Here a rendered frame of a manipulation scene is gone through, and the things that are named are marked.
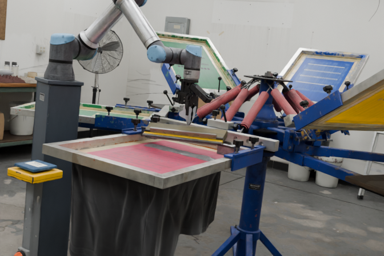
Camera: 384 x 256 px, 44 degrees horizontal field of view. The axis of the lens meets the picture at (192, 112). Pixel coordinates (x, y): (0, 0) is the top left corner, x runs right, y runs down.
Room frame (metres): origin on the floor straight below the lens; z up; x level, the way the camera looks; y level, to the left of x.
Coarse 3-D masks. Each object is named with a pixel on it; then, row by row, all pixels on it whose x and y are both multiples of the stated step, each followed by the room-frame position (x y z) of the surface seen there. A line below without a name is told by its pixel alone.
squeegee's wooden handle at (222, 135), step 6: (150, 126) 2.20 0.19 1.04; (156, 126) 2.19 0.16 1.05; (162, 126) 2.19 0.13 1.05; (168, 126) 2.18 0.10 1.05; (174, 126) 2.18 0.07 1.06; (180, 126) 2.17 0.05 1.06; (186, 126) 2.17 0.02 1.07; (192, 126) 2.17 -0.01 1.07; (204, 132) 2.11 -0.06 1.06; (210, 132) 2.10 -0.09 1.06; (216, 132) 2.10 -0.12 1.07; (222, 132) 2.09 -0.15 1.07; (216, 138) 2.06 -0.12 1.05; (222, 138) 2.05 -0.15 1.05
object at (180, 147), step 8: (144, 144) 2.20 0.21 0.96; (160, 144) 2.25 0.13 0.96; (168, 144) 2.27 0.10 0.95; (176, 144) 2.29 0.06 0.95; (96, 152) 1.92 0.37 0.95; (104, 152) 1.94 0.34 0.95; (112, 152) 1.96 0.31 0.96; (168, 152) 2.08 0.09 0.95; (112, 160) 1.82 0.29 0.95; (120, 160) 1.83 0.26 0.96
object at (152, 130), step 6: (156, 132) 2.16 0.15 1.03; (162, 132) 2.15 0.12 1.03; (168, 132) 2.13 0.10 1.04; (174, 132) 2.12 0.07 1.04; (180, 132) 2.11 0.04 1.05; (186, 132) 2.10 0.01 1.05; (192, 132) 2.09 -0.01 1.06; (198, 132) 2.09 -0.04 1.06; (156, 138) 2.17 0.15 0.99; (162, 138) 2.16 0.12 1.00; (210, 138) 2.07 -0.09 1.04; (204, 144) 2.09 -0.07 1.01; (210, 144) 2.08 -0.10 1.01; (216, 144) 2.07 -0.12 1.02
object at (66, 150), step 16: (48, 144) 1.82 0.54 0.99; (64, 144) 1.86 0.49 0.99; (80, 144) 1.94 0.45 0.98; (96, 144) 2.02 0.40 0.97; (112, 144) 2.11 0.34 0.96; (192, 144) 2.33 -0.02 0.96; (80, 160) 1.71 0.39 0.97; (96, 160) 1.66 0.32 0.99; (224, 160) 1.88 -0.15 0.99; (128, 176) 1.59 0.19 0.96; (144, 176) 1.55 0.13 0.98; (160, 176) 1.53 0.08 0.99; (176, 176) 1.57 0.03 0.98; (192, 176) 1.66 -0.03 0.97
